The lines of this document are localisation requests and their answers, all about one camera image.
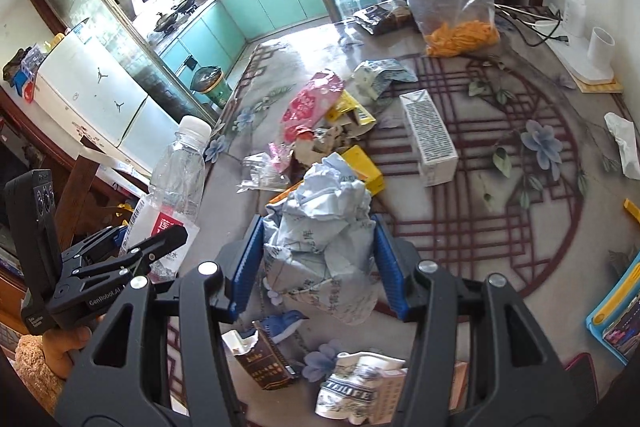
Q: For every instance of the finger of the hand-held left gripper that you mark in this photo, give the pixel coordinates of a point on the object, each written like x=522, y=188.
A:
x=90, y=244
x=150, y=249

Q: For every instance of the crumpled white printed packet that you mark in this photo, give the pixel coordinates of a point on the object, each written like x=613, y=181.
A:
x=355, y=387

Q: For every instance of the teal kitchen cabinets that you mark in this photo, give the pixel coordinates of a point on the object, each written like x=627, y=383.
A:
x=260, y=2

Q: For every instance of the black wok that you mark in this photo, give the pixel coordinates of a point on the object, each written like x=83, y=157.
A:
x=167, y=19

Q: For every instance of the green trash bin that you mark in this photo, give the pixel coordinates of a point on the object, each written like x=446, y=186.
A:
x=210, y=87

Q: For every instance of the carved wooden chair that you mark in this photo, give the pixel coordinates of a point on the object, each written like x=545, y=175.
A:
x=75, y=192

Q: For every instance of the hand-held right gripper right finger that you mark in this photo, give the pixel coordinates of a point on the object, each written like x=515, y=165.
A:
x=387, y=262

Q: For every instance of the clear plastic wrapper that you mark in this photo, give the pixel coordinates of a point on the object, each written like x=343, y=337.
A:
x=260, y=174

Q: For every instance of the dark snack packet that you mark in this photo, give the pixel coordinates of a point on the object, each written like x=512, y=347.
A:
x=382, y=17

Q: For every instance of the yellow plastic clip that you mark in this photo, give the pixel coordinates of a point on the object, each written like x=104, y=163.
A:
x=631, y=211

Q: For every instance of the black frying pan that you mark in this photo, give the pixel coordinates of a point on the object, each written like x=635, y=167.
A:
x=187, y=2

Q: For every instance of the blue red box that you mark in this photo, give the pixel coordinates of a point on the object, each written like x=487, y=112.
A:
x=22, y=84

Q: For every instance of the white milk carton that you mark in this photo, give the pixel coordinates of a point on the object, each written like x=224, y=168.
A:
x=430, y=137

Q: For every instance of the white tissue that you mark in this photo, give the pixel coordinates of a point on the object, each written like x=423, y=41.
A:
x=622, y=142

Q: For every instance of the brown cigarette box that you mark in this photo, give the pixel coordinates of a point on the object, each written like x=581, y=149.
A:
x=267, y=357

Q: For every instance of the white cup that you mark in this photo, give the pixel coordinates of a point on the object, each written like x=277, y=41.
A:
x=600, y=47

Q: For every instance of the white blue paper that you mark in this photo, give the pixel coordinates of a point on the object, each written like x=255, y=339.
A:
x=320, y=227

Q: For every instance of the orange snack pieces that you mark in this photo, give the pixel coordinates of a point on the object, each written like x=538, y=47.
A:
x=460, y=39

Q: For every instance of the pink heart snack wrapper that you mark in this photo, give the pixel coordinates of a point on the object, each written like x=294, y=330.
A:
x=310, y=107

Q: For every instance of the blue case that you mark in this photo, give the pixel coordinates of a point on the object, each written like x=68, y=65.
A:
x=617, y=322

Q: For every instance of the wooden coaster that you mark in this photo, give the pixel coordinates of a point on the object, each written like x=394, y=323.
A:
x=600, y=85

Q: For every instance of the white refrigerator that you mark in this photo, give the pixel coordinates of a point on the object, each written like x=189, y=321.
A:
x=95, y=92

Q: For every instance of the yellow cardboard box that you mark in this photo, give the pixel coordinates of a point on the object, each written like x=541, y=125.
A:
x=367, y=169

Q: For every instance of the clear water bottle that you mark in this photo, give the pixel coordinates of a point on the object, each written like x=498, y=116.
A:
x=175, y=177

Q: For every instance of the person's left hand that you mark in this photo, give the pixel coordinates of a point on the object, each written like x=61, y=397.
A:
x=65, y=347

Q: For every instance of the white blue crumpled packet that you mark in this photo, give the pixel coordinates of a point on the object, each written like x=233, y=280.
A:
x=380, y=77

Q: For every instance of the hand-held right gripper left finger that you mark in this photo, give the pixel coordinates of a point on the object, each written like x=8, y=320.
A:
x=247, y=257

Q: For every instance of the yellow snack wrapper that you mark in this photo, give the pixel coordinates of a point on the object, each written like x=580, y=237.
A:
x=350, y=109

